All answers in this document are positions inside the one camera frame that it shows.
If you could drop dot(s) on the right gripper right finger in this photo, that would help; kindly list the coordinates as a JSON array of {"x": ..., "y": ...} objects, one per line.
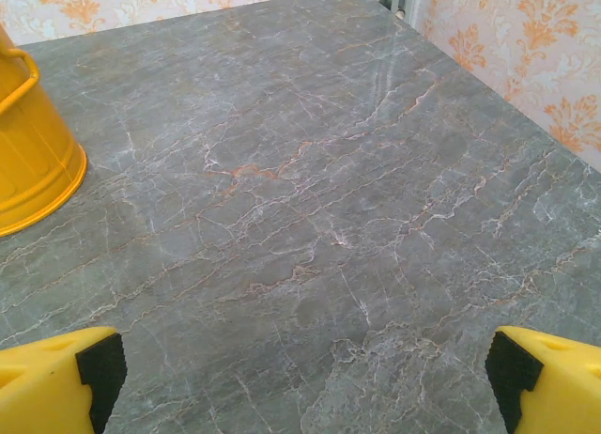
[{"x": 563, "y": 387}]

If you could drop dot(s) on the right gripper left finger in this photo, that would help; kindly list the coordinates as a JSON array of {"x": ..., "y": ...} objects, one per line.
[{"x": 42, "y": 382}]

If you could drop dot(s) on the yellow metal pen bucket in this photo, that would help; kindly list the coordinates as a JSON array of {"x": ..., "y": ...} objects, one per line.
[{"x": 33, "y": 161}]

